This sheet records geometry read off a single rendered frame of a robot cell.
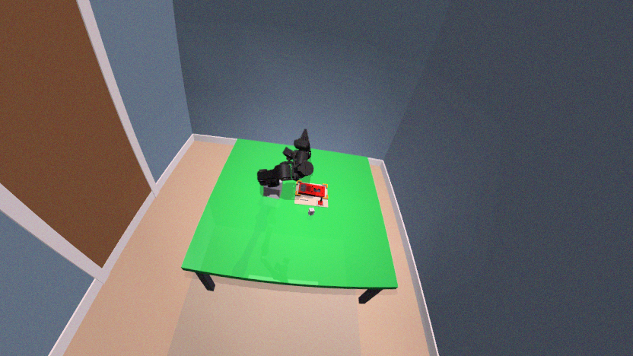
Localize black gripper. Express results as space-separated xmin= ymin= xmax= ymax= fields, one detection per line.
xmin=294 ymin=129 xmax=311 ymax=164

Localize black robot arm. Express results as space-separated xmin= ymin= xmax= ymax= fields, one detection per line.
xmin=257 ymin=147 xmax=313 ymax=187

